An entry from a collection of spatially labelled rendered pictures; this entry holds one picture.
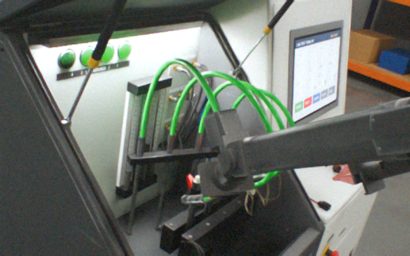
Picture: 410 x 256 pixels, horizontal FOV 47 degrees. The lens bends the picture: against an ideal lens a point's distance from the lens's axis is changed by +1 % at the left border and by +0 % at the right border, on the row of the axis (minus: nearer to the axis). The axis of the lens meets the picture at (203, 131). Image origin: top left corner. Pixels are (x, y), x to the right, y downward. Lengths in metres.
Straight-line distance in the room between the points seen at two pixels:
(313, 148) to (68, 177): 0.53
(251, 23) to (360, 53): 5.46
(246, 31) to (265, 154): 0.80
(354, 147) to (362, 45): 6.31
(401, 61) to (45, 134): 5.99
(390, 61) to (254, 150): 6.09
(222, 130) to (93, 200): 0.29
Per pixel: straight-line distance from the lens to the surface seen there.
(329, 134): 0.55
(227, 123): 0.80
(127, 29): 1.18
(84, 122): 1.22
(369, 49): 6.77
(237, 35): 1.45
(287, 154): 0.63
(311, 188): 1.58
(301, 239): 1.39
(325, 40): 1.78
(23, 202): 1.12
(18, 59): 0.99
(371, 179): 1.07
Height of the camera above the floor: 1.73
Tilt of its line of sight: 25 degrees down
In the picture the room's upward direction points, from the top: 11 degrees clockwise
